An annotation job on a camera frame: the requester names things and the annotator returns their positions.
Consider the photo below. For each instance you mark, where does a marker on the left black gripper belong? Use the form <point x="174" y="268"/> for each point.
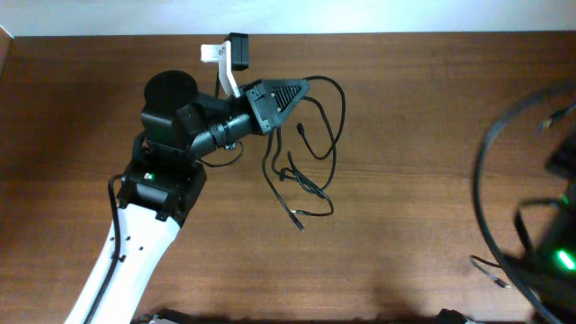
<point x="263" y="106"/>

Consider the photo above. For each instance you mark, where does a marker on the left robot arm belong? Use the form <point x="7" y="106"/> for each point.
<point x="154" y="195"/>

